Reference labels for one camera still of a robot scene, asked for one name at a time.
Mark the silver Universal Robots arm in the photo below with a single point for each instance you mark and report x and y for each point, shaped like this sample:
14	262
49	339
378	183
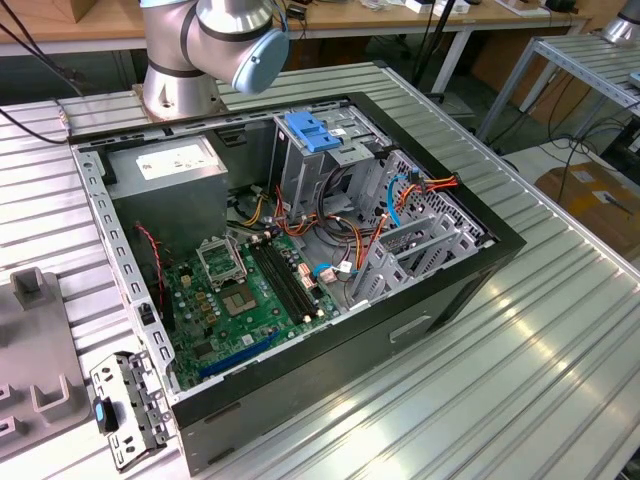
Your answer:
170	50

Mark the grey metal disk bay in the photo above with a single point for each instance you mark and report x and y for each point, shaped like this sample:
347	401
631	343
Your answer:
380	280

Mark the black RAM slot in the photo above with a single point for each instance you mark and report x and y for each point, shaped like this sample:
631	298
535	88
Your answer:
283	281
277	283
296	275
290	278

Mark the grey metal drive cage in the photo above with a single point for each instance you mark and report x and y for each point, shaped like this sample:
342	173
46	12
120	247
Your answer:
300	175

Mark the CPU socket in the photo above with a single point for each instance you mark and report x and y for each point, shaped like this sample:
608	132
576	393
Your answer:
239	301

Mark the blue plastic drive latch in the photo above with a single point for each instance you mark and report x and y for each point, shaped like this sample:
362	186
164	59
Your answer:
310	132

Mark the green motherboard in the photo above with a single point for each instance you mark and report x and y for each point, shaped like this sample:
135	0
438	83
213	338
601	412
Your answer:
230	330

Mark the black open PC case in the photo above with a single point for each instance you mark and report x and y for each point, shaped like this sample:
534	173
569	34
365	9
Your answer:
325	370

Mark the blue expansion slot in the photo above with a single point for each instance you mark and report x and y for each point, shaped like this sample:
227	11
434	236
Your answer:
235	357

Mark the grey power supply unit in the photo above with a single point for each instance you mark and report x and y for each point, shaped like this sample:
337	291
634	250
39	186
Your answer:
170	210

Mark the black stand pole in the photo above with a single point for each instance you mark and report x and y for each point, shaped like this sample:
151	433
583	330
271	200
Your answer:
434	40

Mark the brown cardboard box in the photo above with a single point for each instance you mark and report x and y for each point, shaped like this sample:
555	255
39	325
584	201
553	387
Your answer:
585	210

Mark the black latch blue button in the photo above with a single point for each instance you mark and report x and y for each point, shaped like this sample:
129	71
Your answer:
100	412

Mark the grey parts rack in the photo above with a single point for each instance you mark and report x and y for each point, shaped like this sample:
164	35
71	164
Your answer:
35	340

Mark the grey metal slot bracket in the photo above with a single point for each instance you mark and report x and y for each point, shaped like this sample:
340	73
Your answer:
130	440

